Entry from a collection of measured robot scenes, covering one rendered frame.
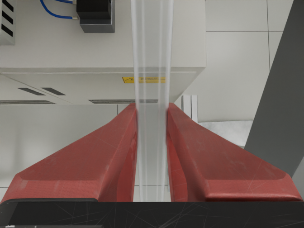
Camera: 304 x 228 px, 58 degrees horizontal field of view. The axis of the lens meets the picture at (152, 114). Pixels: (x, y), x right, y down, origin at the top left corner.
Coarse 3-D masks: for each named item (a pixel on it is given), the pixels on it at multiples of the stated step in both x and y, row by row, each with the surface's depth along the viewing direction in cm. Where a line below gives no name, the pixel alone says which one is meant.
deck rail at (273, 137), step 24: (288, 24) 15; (288, 48) 15; (288, 72) 15; (264, 96) 19; (288, 96) 16; (264, 120) 19; (288, 120) 16; (264, 144) 19; (288, 144) 16; (288, 168) 16
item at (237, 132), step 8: (240, 120) 106; (248, 120) 106; (208, 128) 105; (216, 128) 105; (224, 128) 105; (232, 128) 105; (240, 128) 105; (248, 128) 106; (224, 136) 105; (232, 136) 105; (240, 136) 105; (240, 144) 105
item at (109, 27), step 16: (0, 0) 40; (64, 0) 42; (80, 0) 39; (96, 0) 39; (112, 0) 42; (0, 16) 40; (64, 16) 42; (80, 16) 40; (96, 16) 40; (112, 16) 42; (0, 32) 40; (96, 32) 44; (112, 32) 44; (192, 96) 75; (192, 112) 74
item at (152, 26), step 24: (144, 0) 9; (168, 0) 9; (144, 24) 9; (168, 24) 9; (144, 48) 10; (168, 48) 10; (144, 72) 10; (168, 72) 10; (144, 96) 11; (168, 96) 11; (144, 120) 12; (144, 144) 13; (144, 168) 14; (144, 192) 15
